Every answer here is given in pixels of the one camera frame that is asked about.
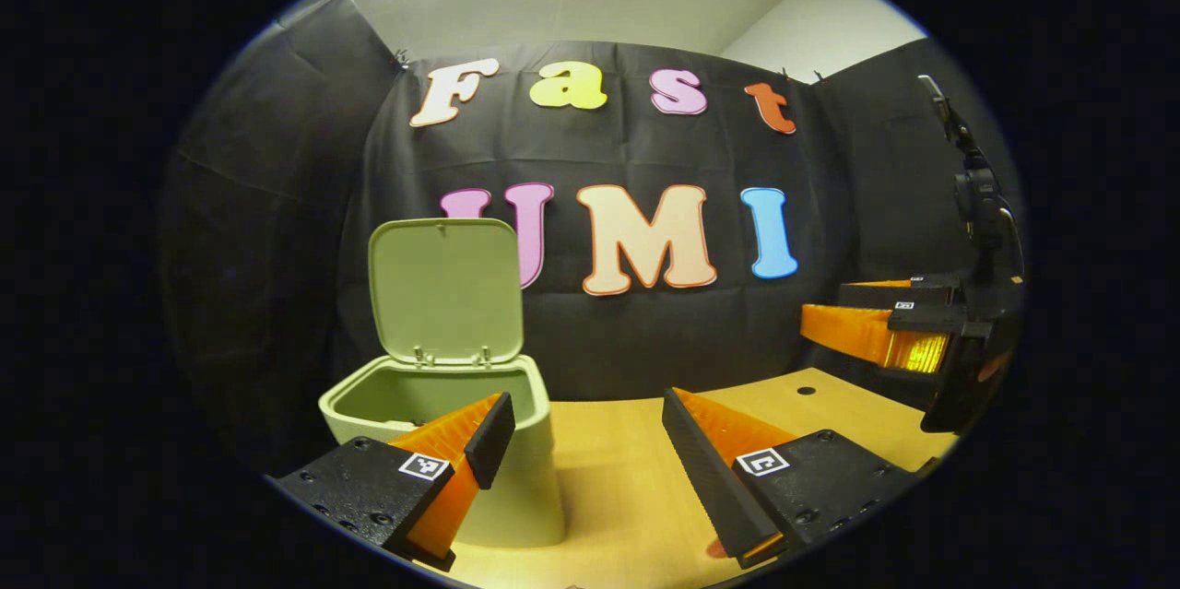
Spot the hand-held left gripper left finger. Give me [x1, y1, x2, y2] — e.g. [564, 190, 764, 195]
[267, 393, 517, 571]

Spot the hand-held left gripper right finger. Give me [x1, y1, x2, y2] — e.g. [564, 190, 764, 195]
[662, 388, 923, 570]

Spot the green desktop garbage bin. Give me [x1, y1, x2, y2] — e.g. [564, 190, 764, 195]
[318, 218, 565, 548]

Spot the wooden desktop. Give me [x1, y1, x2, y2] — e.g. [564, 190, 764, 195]
[433, 368, 960, 589]

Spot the black backdrop cloth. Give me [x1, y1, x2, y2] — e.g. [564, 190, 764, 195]
[157, 0, 1024, 479]

